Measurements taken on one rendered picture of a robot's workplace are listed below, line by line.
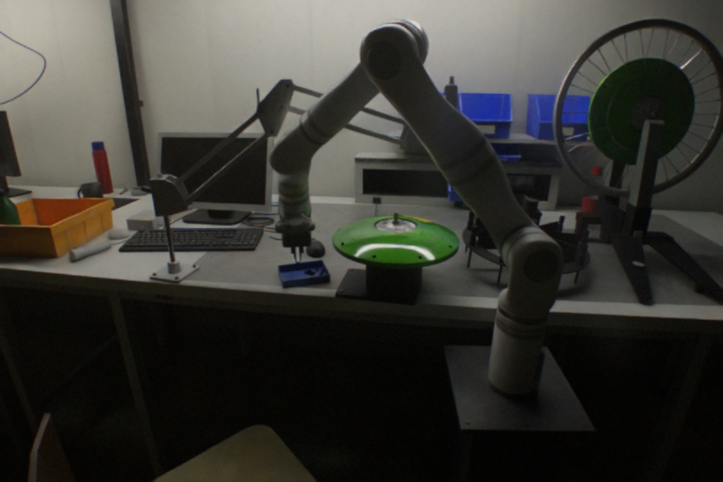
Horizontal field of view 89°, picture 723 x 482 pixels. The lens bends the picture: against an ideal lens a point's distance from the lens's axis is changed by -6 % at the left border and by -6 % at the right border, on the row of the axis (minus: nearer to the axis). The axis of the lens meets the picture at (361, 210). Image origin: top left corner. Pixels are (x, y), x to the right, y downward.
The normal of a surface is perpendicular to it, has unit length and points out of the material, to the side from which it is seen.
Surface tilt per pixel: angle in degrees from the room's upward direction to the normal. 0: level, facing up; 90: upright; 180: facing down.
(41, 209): 86
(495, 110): 90
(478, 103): 90
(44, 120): 90
